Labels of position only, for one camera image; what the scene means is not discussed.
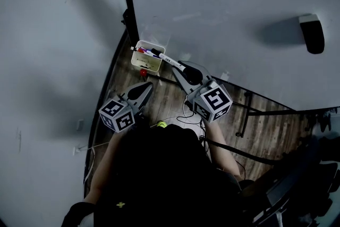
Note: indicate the black whiteboard stand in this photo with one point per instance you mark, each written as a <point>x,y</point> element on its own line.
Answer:
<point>247,114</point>

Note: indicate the black office chair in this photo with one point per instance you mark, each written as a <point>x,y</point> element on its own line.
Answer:
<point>297,183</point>

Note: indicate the person's right forearm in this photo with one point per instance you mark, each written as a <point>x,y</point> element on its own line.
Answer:
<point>221,149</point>

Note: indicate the blue capped marker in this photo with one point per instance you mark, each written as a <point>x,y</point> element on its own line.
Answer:
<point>147,52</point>

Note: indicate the person's black shirt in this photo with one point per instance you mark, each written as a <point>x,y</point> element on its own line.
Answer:
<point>164,178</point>

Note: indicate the red capped marker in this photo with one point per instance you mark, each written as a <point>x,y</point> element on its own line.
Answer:
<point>138,50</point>

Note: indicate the white wall outlet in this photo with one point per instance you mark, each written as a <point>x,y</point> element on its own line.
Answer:
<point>80,125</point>

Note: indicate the whiteboard with black frame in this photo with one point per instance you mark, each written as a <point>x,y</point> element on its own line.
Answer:
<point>225,8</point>

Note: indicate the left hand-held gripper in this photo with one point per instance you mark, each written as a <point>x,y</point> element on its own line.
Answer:
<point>117,115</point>

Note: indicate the round red magnet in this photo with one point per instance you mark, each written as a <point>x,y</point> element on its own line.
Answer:
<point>143,72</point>

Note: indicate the black capped whiteboard marker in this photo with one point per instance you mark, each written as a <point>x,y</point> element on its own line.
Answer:
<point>166,58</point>

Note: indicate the yellow-green round object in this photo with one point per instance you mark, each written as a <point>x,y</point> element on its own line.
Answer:
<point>161,124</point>

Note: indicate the black and white board eraser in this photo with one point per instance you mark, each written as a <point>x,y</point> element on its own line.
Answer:
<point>313,34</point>

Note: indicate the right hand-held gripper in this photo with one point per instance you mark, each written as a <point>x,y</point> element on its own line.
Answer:
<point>212,101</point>

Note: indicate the person's left forearm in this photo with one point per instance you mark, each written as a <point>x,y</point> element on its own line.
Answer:
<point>103,167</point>

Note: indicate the white plastic marker holder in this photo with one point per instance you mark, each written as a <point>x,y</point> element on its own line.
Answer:
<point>147,62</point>

